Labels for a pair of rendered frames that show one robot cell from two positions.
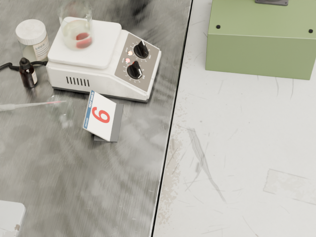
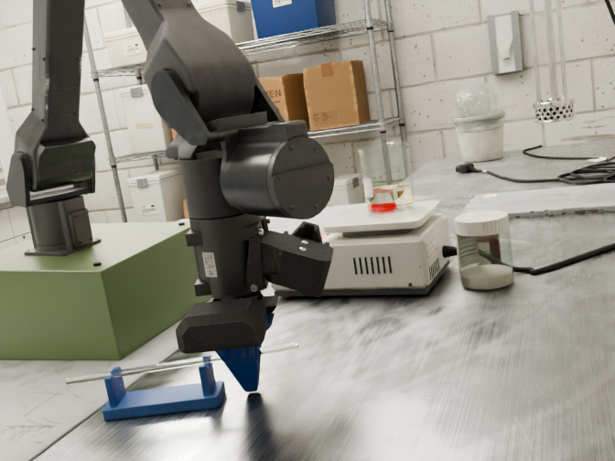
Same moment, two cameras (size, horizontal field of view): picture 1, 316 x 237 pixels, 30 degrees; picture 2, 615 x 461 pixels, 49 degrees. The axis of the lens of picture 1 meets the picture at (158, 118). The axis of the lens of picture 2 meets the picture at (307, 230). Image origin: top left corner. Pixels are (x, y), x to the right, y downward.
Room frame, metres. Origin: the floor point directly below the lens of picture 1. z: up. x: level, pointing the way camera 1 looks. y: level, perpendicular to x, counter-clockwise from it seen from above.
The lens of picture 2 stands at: (1.62, 0.21, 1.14)
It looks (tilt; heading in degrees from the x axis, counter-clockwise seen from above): 11 degrees down; 192
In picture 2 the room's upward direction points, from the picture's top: 9 degrees counter-clockwise
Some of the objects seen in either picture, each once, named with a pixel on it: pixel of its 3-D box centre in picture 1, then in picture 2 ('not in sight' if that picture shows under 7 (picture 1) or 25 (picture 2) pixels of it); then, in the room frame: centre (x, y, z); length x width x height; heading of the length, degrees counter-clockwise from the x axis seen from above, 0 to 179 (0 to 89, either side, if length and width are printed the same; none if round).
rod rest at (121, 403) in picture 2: not in sight; (162, 386); (1.13, -0.04, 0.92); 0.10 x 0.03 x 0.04; 98
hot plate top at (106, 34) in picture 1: (85, 42); (383, 216); (0.82, 0.14, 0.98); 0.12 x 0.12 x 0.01; 77
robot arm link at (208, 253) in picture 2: not in sight; (231, 261); (1.11, 0.04, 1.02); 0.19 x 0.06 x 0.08; 8
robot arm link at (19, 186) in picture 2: not in sight; (53, 174); (0.91, -0.23, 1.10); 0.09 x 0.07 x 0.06; 144
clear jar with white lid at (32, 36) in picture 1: (34, 43); (484, 250); (0.86, 0.25, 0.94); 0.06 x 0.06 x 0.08
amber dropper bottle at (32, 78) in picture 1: (27, 70); not in sight; (0.79, 0.26, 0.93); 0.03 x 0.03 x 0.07
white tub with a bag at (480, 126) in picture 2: not in sight; (479, 121); (-0.30, 0.32, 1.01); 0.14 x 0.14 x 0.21
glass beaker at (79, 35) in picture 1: (76, 27); (388, 180); (0.81, 0.15, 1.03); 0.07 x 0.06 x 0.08; 172
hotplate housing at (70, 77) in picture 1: (100, 59); (368, 251); (0.81, 0.11, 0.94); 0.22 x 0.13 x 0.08; 77
